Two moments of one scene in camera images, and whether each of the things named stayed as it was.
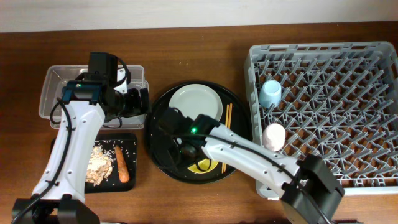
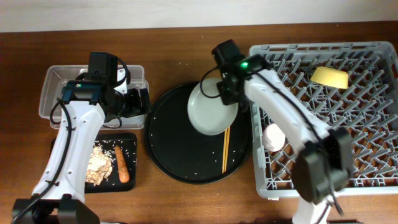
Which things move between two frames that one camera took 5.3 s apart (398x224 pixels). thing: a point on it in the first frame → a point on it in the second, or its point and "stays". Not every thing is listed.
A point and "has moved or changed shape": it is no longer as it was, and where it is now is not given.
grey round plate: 195,99 has moved or changed shape
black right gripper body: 181,154 → 228,94
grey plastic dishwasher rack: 339,101 stays
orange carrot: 124,174 stays
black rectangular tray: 127,143 stays
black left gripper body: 129,104 stays
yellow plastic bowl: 204,166 → 331,77
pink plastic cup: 274,137 stays
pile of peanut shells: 99,167 stays
